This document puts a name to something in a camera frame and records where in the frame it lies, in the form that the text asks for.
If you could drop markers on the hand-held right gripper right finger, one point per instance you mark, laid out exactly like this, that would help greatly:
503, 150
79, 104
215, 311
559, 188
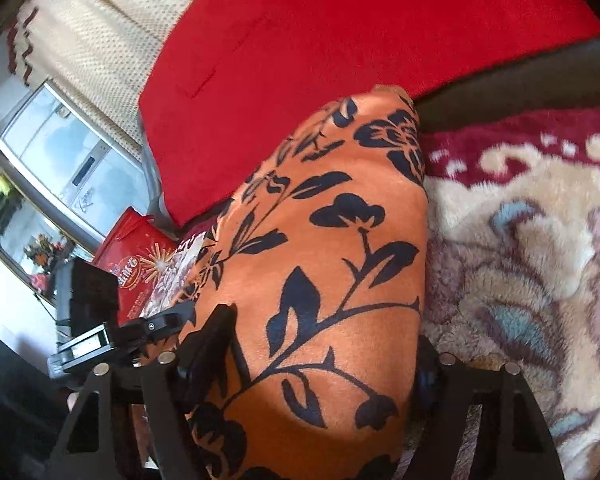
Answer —
427, 375

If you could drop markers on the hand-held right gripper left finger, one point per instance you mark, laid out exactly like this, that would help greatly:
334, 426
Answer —
215, 337

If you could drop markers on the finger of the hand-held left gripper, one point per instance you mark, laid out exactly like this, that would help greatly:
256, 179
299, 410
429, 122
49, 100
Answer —
170, 317

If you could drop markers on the orange floral garment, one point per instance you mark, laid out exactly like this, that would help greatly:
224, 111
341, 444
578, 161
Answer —
330, 260

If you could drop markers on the red printed bag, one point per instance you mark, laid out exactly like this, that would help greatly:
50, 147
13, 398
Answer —
130, 260

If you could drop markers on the potted flowers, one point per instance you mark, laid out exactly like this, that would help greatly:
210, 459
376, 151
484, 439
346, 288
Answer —
42, 252

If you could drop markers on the window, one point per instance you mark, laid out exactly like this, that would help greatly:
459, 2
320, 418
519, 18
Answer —
65, 150

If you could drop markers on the maroon cream patterned blanket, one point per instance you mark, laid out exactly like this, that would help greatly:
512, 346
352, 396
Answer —
529, 235

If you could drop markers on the cream curtain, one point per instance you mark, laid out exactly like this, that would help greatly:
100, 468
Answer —
110, 35

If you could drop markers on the red plush blanket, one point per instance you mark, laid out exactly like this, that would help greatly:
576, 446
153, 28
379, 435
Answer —
355, 35

